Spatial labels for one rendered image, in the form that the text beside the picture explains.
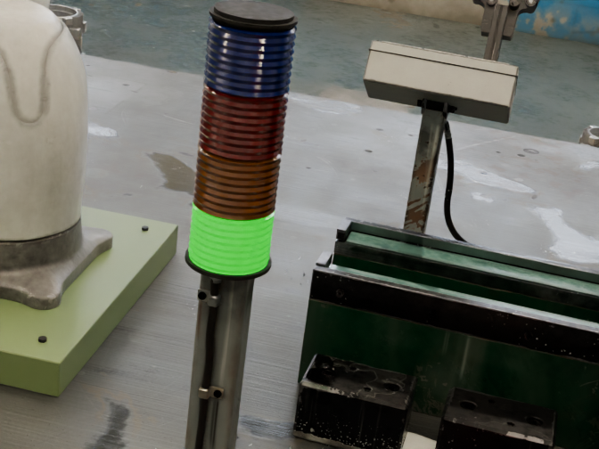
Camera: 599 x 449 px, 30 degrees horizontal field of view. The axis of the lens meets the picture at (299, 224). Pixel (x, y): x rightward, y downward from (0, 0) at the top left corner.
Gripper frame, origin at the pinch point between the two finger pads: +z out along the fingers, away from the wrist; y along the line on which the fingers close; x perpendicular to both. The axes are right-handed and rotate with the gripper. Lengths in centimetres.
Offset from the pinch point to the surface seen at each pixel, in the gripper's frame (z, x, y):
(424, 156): 14.8, 2.9, -5.2
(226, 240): 36, -50, -12
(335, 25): -150, 445, -111
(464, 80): 6.9, -3.5, -2.1
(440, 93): 8.9, -3.4, -4.4
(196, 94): -1, 57, -52
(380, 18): -169, 475, -93
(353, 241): 28.6, -11.5, -9.1
